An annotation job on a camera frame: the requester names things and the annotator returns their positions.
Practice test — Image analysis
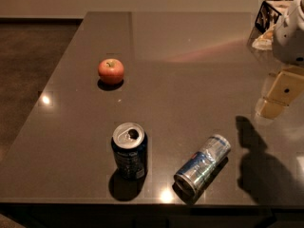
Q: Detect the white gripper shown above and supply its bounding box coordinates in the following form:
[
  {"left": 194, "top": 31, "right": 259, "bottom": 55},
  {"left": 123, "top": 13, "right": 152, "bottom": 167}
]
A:
[{"left": 258, "top": 0, "right": 304, "bottom": 119}]

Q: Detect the red apple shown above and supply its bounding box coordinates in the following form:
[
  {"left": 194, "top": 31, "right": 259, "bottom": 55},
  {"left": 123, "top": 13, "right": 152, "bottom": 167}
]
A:
[{"left": 98, "top": 59, "right": 124, "bottom": 86}]

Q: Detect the black wire basket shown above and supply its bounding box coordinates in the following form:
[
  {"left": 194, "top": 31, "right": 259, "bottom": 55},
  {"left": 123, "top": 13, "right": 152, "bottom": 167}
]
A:
[{"left": 255, "top": 0, "right": 292, "bottom": 33}]

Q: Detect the silver blue energy drink can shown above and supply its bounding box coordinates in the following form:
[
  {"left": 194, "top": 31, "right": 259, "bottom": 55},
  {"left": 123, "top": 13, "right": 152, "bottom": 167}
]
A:
[{"left": 174, "top": 134, "right": 231, "bottom": 196}]

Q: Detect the snack bag in basket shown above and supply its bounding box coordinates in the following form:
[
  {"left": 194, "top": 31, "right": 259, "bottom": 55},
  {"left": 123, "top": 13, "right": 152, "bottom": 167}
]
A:
[{"left": 252, "top": 25, "right": 276, "bottom": 50}]

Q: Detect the dark blue pepsi can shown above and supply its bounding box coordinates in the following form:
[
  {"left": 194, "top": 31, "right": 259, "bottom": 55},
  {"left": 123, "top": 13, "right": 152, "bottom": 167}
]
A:
[{"left": 111, "top": 123, "right": 147, "bottom": 180}]

